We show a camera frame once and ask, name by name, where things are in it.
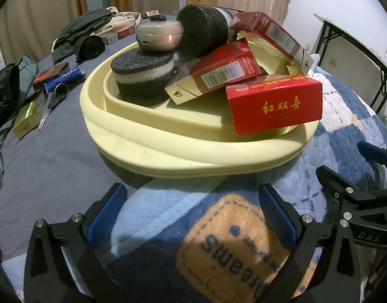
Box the small pale yellow tray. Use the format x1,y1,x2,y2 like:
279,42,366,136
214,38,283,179
103,36,315,141

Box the red and silver cigarette box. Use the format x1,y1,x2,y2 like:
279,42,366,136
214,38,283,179
228,12,314,76

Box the scissors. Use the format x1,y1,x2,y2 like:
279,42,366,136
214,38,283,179
38,84,69,131

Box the red and gold cigarette box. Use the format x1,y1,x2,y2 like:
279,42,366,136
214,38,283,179
165,38,262,105

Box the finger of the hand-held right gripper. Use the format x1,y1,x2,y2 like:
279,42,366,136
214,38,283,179
316,165,387,224
358,140,387,166

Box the blue tube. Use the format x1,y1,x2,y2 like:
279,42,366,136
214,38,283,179
44,68,86,93

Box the round silver tin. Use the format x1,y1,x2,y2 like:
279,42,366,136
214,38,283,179
136,19,184,53

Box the dark jacket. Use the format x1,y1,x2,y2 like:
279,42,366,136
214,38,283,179
0,56,39,152

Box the red and white small box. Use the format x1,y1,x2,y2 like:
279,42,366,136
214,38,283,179
102,26,135,45

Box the large pale yellow tray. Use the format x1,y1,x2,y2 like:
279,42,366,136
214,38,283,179
80,33,322,177

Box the orange and black box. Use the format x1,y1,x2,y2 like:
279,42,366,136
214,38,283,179
32,62,71,92

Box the grey bed sheet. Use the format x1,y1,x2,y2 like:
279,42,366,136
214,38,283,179
0,14,181,269

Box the dark green cloth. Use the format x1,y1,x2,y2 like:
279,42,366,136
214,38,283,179
52,9,116,64

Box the blue checkered fleece blanket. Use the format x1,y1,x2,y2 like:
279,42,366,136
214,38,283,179
95,72,387,303

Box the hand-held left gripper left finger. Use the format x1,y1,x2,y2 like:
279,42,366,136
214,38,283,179
24,183,128,303

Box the black and white foam roller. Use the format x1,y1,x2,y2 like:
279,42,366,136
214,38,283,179
176,5,235,58
110,50,175,107

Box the red box with gold dots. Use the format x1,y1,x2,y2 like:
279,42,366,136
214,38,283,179
225,75,323,136

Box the beige curtain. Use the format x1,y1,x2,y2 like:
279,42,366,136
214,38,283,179
0,0,88,67

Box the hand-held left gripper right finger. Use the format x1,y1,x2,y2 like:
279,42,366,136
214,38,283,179
258,183,361,303

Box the black folding table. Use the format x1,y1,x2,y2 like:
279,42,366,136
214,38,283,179
313,14,387,116

